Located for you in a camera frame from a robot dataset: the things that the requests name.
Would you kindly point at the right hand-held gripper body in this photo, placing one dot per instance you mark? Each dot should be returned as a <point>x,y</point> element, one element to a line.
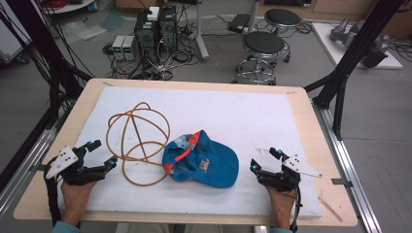
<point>283,179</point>

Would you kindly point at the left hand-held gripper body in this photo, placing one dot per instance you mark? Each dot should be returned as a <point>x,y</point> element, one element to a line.
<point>73,173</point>

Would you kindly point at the person's right hand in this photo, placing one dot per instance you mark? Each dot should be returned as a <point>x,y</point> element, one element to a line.
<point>282,204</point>

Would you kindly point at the person's left hand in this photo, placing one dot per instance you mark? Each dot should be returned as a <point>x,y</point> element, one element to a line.
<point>75,200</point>

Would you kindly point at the blue cap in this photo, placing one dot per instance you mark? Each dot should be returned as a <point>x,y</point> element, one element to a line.
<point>210,161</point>

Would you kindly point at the thin wooden stick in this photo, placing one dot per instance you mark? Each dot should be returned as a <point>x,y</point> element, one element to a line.
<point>330,209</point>

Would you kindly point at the grey metal clamp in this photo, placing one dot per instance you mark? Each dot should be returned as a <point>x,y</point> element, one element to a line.
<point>341,183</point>

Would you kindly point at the white foam mat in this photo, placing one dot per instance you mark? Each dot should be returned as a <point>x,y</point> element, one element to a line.
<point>226,116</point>

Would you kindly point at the grey power supply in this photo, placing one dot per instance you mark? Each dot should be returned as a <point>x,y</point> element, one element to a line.
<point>130,48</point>
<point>118,47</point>

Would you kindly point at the large black round stool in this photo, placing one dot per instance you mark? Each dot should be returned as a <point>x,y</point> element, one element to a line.
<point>264,43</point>

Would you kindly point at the clear plastic sheet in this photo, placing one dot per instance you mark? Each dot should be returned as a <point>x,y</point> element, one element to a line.
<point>85,30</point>

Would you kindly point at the black computer tower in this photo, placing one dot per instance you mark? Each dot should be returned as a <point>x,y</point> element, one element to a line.
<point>145,39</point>
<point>168,30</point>

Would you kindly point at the white floor board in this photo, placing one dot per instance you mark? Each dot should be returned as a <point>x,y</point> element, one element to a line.
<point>327,42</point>

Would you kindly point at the black flat case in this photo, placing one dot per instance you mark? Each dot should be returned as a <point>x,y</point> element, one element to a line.
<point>239,22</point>

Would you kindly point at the small black round stool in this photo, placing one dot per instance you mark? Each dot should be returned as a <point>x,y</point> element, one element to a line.
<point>282,16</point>

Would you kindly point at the white round table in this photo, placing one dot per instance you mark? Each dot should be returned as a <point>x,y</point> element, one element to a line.
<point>69,6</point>

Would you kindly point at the grey desk leg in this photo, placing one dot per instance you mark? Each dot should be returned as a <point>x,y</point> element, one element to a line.
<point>201,32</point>

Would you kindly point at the white box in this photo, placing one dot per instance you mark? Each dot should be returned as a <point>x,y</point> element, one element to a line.
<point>153,13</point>

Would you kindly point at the aluminium rail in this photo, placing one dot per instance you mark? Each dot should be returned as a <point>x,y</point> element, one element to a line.
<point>350,168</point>
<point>22,171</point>

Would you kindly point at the black frame with one strut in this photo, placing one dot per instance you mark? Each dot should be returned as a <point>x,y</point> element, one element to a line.
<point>353,55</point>

